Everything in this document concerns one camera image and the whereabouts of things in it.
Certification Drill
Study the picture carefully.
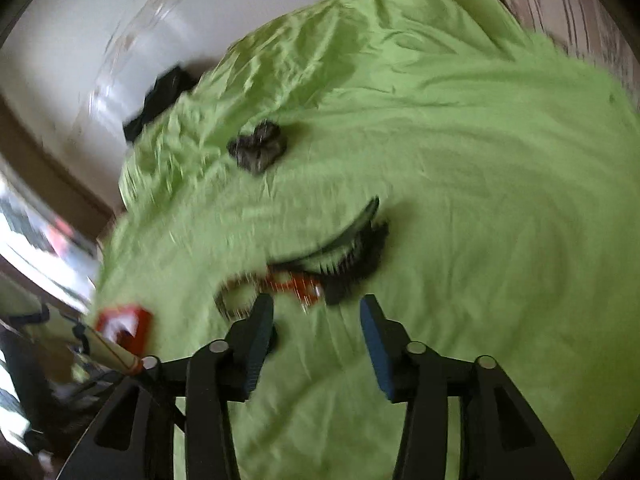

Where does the green bed sheet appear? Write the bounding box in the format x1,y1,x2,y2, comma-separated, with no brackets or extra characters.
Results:
92,0,640,480

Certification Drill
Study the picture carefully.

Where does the red gift box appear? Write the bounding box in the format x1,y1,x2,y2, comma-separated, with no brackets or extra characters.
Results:
95,304,153,356

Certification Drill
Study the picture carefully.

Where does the black rhinestone claw clip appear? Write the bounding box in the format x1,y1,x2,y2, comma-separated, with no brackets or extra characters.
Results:
267,197,391,306

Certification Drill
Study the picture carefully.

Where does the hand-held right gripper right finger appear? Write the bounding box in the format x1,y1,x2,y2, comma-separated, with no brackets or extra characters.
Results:
360,294,576,480

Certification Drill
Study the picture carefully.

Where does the leopard print hair tie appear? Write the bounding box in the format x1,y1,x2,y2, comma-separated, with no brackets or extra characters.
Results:
214,272,266,318

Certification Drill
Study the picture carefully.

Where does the striped floral sofa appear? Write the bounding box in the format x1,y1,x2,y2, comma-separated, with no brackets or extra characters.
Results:
495,0,640,91

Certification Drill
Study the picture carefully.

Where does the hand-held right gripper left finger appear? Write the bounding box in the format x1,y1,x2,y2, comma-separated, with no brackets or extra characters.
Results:
57,292,278,480

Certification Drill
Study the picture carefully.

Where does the red bead bracelet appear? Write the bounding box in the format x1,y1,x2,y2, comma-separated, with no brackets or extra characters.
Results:
265,267,323,306

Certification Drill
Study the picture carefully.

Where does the dark camouflage scrunchie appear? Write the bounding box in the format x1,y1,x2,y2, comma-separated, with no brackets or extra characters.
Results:
227,120,288,176

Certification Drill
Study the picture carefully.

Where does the black cloth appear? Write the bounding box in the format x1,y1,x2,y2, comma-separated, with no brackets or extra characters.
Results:
122,67,201,143

